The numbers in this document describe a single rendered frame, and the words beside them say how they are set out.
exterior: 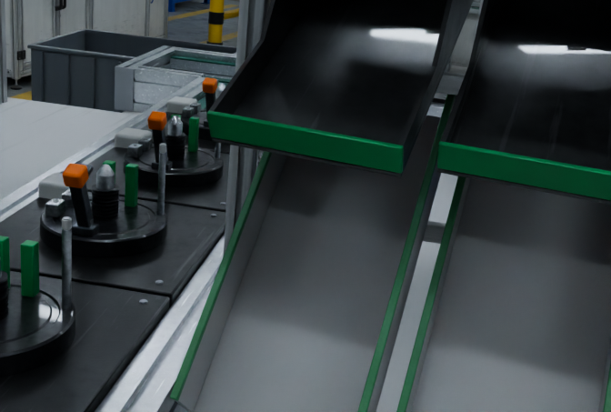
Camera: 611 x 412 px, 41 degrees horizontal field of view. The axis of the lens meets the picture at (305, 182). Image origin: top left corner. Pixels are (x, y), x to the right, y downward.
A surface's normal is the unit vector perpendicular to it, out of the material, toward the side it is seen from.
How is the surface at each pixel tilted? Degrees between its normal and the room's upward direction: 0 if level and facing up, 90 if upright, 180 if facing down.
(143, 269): 0
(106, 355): 0
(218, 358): 45
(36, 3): 90
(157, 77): 90
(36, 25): 90
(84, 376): 0
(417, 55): 25
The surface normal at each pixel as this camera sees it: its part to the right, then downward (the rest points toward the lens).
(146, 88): -0.17, 0.30
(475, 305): -0.17, -0.47
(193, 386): 0.94, 0.19
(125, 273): 0.09, -0.94
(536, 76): -0.06, -0.74
